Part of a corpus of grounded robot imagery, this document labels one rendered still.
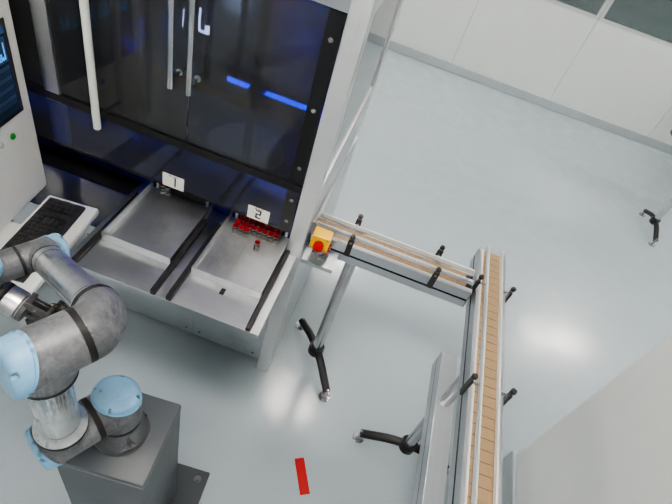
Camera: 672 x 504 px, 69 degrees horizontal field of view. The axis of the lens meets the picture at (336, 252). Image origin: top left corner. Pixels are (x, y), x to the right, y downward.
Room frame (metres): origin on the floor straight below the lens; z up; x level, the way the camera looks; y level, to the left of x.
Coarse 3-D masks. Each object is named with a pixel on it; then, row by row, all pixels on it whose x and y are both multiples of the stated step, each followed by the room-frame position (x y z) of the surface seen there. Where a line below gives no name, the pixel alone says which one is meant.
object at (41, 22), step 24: (336, 0) 1.33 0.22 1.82; (48, 24) 1.36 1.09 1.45; (48, 48) 1.35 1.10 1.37; (384, 48) 2.25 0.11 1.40; (48, 72) 1.36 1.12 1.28; (48, 96) 1.35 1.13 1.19; (120, 120) 1.35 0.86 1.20; (360, 120) 2.12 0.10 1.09; (192, 144) 1.35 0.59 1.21; (120, 168) 1.35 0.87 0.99; (240, 168) 1.34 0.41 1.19; (336, 168) 1.68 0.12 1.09
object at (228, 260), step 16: (224, 224) 1.34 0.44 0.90; (224, 240) 1.28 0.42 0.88; (240, 240) 1.31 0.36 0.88; (288, 240) 1.37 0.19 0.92; (208, 256) 1.18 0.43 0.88; (224, 256) 1.20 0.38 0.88; (240, 256) 1.23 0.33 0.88; (256, 256) 1.26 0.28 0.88; (272, 256) 1.29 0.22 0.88; (192, 272) 1.08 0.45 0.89; (208, 272) 1.11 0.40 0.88; (224, 272) 1.13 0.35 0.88; (240, 272) 1.16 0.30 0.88; (256, 272) 1.18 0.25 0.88; (272, 272) 1.18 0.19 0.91; (240, 288) 1.07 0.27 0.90; (256, 288) 1.11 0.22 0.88
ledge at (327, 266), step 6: (306, 252) 1.37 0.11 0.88; (330, 252) 1.42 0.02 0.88; (336, 252) 1.43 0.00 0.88; (306, 258) 1.34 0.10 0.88; (312, 258) 1.35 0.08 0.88; (330, 258) 1.39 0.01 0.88; (336, 258) 1.40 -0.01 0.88; (306, 264) 1.33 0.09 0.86; (312, 264) 1.33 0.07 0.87; (318, 264) 1.33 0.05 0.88; (324, 264) 1.34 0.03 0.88; (330, 264) 1.36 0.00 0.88; (324, 270) 1.33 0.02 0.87; (330, 270) 1.33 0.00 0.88
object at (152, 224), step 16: (144, 192) 1.36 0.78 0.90; (128, 208) 1.25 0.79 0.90; (144, 208) 1.29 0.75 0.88; (160, 208) 1.32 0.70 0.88; (176, 208) 1.35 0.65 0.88; (192, 208) 1.38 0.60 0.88; (208, 208) 1.38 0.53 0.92; (112, 224) 1.15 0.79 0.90; (128, 224) 1.19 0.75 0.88; (144, 224) 1.22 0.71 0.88; (160, 224) 1.24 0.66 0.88; (176, 224) 1.27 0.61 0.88; (192, 224) 1.30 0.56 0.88; (112, 240) 1.08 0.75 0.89; (128, 240) 1.12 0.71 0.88; (144, 240) 1.14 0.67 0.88; (160, 240) 1.17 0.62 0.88; (176, 240) 1.20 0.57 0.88; (160, 256) 1.08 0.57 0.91
